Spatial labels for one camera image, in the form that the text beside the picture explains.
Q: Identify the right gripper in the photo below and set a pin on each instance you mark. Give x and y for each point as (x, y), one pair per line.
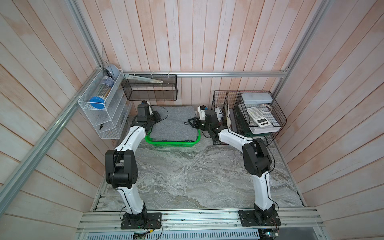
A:
(195, 122)

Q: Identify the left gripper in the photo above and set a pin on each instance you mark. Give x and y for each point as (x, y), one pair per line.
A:
(156, 115)

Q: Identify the grey felt mat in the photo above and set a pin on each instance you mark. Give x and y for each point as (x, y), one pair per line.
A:
(174, 126)

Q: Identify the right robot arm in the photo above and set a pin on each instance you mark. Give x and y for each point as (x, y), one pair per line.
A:
(257, 162)

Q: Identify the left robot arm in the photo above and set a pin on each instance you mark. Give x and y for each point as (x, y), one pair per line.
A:
(122, 172)

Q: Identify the green plastic basket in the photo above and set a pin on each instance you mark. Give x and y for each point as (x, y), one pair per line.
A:
(171, 143)

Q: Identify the green book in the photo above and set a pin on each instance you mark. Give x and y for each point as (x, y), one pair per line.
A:
(243, 127)

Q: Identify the white flat box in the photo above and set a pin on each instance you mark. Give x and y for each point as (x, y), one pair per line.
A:
(256, 98)

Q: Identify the blue capped clear tube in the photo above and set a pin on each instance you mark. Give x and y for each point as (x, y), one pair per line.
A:
(99, 97)

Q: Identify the white calculator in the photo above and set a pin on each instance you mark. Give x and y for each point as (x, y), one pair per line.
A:
(258, 117)

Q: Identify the grey round bowl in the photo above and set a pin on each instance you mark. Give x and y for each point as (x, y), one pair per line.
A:
(112, 71)

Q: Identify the black mesh wall basket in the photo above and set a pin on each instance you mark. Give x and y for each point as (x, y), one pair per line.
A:
(167, 91)

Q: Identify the white mesh wall shelf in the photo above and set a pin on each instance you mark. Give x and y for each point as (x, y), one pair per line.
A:
(108, 122)

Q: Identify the black wire grid organizer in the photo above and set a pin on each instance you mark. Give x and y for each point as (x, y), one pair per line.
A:
(228, 100)

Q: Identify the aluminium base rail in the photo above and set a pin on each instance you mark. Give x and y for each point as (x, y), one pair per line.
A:
(200, 224)

